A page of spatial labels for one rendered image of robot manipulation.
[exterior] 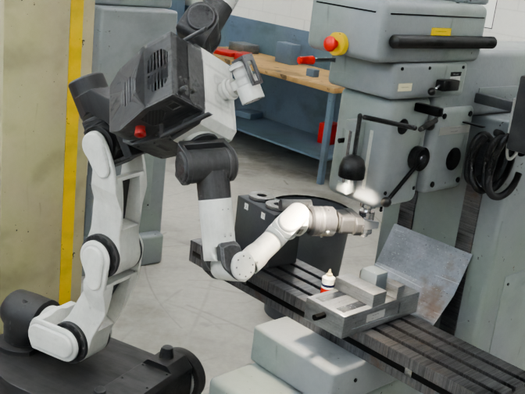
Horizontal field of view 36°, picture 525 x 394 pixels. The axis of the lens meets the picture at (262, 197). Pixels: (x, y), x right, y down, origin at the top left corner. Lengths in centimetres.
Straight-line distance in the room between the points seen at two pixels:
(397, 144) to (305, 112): 618
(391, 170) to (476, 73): 42
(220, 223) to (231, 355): 209
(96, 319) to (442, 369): 109
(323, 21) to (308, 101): 622
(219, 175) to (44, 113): 165
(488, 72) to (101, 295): 136
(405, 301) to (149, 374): 88
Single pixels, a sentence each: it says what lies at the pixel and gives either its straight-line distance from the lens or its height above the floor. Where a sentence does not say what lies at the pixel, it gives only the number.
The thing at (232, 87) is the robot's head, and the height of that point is 160.
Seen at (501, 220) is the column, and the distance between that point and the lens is 263.
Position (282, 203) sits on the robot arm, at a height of 128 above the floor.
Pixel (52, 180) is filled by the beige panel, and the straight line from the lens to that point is 378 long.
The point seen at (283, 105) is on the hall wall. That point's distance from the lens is 869.
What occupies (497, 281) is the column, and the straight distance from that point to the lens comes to 274.
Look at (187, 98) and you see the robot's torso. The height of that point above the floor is 158.
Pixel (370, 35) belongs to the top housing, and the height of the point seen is 180.
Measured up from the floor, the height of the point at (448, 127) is 154.
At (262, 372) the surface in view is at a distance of 251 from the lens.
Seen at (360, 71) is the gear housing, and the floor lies 169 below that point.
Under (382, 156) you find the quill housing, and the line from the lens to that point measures 227.
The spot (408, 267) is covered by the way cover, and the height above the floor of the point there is 101.
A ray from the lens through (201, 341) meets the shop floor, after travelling 429.
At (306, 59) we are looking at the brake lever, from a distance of 223.
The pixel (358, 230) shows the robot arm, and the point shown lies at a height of 123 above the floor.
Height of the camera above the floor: 198
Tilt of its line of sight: 17 degrees down
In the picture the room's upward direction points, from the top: 7 degrees clockwise
